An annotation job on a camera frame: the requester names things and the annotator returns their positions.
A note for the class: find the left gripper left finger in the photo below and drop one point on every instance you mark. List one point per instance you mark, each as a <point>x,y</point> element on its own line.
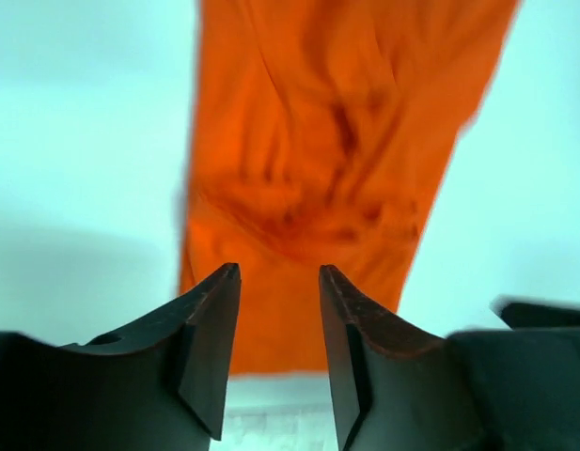
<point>156,383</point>

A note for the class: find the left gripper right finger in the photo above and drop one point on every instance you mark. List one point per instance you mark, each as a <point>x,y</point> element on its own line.
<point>397,387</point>

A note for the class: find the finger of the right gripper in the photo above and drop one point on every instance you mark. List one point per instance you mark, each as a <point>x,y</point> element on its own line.
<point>522,312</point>

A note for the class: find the orange t shirt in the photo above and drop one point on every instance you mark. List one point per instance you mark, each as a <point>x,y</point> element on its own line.
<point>322,131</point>

